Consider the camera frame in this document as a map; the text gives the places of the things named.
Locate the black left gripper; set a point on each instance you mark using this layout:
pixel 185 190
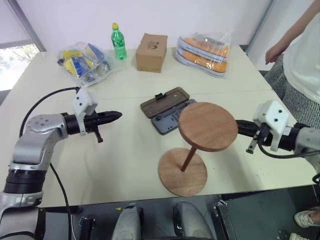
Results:
pixel 92 122

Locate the person in white shirt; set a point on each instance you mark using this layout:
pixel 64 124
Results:
pixel 305 65

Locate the grey shoe with orange insole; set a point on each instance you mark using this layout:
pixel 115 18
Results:
pixel 200 61
pixel 200 46

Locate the metal table leg bracket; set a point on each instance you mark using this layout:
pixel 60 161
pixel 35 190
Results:
pixel 225 220

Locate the grey window frame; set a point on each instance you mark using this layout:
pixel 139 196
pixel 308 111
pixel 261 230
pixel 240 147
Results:
pixel 27 25

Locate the clear plastic shoe bag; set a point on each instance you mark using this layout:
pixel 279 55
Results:
pixel 222 40

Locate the person bare hand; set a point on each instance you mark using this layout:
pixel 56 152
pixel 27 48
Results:
pixel 277 51

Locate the green plastic bottle yellow cap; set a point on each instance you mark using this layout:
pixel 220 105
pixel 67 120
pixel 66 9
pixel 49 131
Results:
pixel 118 42

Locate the clear plastic bag of packets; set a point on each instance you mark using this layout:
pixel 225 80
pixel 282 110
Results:
pixel 105 65

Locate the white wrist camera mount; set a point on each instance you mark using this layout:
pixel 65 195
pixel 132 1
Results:
pixel 83 100
pixel 272 115

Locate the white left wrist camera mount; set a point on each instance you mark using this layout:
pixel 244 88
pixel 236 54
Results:
pixel 83 100

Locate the brown cardboard box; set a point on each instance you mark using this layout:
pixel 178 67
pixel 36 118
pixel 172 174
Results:
pixel 150 55

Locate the grey rounded robot leg cover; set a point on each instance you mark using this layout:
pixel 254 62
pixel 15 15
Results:
pixel 127 222
pixel 190 222

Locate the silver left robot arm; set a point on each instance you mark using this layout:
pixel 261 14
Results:
pixel 37 140

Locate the round wooden pedestal stand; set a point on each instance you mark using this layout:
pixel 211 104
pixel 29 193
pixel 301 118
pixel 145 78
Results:
pixel 207 125

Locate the blue yellow packet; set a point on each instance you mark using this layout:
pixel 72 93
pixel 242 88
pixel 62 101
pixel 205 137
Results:
pixel 93 51
pixel 78 66

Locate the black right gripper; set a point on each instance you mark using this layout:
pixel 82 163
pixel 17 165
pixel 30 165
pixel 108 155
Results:
pixel 262 135

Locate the person bare forearm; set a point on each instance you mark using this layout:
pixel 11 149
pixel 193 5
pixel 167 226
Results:
pixel 302 17

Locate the grey vertical wall post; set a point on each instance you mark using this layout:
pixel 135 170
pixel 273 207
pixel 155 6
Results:
pixel 260 22

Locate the white sneaker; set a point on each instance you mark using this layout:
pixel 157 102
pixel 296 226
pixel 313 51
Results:
pixel 307 217
pixel 305 237

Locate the brown tool case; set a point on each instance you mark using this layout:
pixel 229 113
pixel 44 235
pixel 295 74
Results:
pixel 162 105

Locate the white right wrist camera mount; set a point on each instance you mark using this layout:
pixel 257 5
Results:
pixel 272 115

